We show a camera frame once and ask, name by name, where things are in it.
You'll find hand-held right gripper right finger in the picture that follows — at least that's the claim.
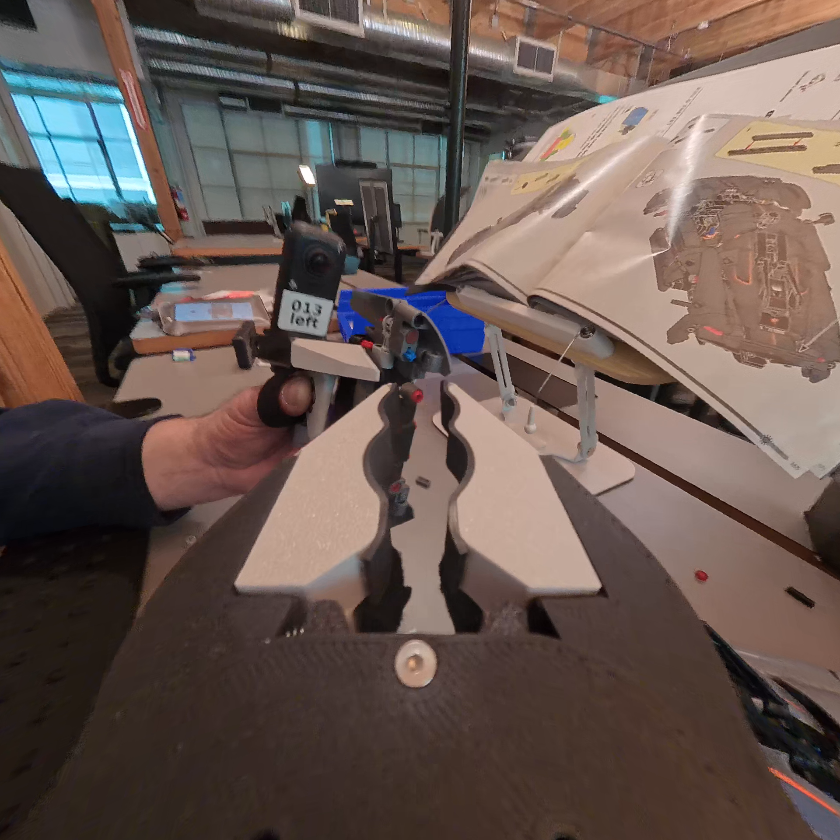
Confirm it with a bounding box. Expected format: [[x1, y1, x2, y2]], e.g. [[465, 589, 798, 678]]
[[440, 381, 602, 623]]

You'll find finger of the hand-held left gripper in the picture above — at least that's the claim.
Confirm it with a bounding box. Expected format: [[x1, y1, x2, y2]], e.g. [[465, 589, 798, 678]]
[[290, 338, 383, 383]]

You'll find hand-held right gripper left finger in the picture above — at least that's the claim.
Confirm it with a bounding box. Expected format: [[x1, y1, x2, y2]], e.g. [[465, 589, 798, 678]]
[[234, 384, 395, 623]]

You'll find small lego technic sub-assembly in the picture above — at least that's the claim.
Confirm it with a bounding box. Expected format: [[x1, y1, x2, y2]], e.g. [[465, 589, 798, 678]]
[[351, 289, 454, 526]]

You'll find grey lego car model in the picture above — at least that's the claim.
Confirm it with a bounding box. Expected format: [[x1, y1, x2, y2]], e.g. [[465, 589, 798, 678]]
[[705, 623, 840, 840]]

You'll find person's left forearm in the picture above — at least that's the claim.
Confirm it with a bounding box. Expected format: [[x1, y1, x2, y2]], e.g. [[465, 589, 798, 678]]
[[0, 399, 185, 546]]

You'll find lego instruction booklet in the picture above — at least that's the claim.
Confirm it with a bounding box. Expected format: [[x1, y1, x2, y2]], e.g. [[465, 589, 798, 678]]
[[416, 46, 840, 480]]

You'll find person's left hand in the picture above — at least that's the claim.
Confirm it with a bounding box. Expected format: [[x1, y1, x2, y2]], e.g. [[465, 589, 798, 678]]
[[141, 377, 316, 511]]

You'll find white desk stand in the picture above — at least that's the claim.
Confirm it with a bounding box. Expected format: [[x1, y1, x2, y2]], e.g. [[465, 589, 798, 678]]
[[433, 322, 636, 496]]

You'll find blue bin with square tag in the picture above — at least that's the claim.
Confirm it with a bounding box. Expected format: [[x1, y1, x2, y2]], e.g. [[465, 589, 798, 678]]
[[338, 287, 487, 355]]

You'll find dark metal column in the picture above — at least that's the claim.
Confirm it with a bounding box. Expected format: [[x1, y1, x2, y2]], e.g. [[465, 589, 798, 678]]
[[443, 0, 472, 237]]

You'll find black mesh office chair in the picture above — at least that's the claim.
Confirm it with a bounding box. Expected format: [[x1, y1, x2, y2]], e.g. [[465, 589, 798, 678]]
[[0, 164, 201, 388]]

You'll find layered plywood board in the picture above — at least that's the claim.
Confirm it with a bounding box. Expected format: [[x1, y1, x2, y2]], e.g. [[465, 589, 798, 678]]
[[0, 243, 83, 408]]

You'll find thin wire with white plug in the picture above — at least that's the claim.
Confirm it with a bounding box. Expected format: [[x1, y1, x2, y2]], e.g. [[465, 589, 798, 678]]
[[524, 327, 595, 434]]

